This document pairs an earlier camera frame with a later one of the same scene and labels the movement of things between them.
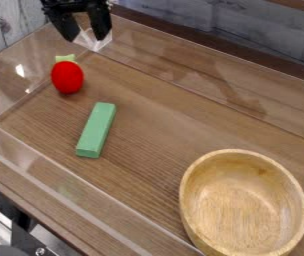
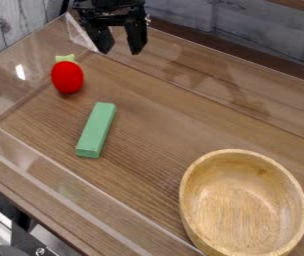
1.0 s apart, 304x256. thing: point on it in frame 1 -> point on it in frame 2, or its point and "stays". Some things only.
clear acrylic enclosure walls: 152,145 stays
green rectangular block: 94,133 stays
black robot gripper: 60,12 -> 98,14
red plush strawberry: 66,74 stays
